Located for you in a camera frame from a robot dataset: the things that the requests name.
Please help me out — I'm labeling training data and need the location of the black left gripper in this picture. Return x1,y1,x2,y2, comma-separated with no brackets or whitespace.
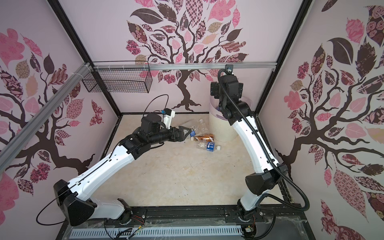
149,125,191,145

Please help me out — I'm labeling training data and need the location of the blue label water bottle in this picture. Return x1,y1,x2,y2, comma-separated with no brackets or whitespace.
197,141,221,152

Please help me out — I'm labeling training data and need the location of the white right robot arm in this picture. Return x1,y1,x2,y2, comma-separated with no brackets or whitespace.
211,70,288,215

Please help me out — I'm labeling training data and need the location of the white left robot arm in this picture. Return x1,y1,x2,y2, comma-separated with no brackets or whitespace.
54,126,192,227

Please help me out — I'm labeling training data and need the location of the white bin with purple liner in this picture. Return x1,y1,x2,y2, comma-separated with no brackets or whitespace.
209,97,238,142

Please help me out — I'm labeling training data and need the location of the clear bottle with blue cap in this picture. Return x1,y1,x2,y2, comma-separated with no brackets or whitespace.
190,128,200,137

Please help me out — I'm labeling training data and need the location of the clear bottle with white cap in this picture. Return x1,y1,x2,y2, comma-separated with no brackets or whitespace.
199,119,209,135

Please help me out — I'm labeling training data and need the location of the crushed orange coffee bottle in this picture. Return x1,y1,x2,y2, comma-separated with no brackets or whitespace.
191,134,214,142

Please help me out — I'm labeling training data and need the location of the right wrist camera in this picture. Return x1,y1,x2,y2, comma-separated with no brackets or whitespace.
210,82,221,99

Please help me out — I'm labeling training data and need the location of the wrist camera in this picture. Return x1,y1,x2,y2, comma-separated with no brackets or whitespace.
161,108,176,130
210,82,221,99

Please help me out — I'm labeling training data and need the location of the aluminium rail on back wall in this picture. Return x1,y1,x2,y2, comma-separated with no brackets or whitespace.
93,62,277,71

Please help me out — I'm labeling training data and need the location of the aluminium rail on wall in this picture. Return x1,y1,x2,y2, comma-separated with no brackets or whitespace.
1,63,92,173
93,62,277,71

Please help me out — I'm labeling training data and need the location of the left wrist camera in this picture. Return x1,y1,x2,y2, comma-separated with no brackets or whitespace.
161,108,176,130

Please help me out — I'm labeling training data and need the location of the black corrugated cable conduit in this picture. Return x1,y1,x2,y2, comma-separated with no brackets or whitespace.
217,68,310,212

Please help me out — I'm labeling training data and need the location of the black corner frame post right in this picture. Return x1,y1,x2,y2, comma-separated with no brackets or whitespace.
255,0,313,115

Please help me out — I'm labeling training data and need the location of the black corner frame post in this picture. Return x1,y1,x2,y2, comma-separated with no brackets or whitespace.
255,0,313,115
48,0,123,118

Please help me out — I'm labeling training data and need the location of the black wire mesh basket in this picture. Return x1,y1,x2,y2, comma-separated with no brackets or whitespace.
82,60,153,94

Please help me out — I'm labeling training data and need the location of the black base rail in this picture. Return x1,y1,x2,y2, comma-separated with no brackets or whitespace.
56,205,315,240

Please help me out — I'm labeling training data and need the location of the white slotted cable duct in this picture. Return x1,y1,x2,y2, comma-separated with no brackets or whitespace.
64,226,243,240

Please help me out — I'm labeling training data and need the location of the aluminium rail on left wall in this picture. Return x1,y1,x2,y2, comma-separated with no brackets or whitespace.
1,63,92,173

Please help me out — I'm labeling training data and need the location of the black corner frame post left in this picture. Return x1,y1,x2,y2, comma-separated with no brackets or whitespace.
48,0,123,118

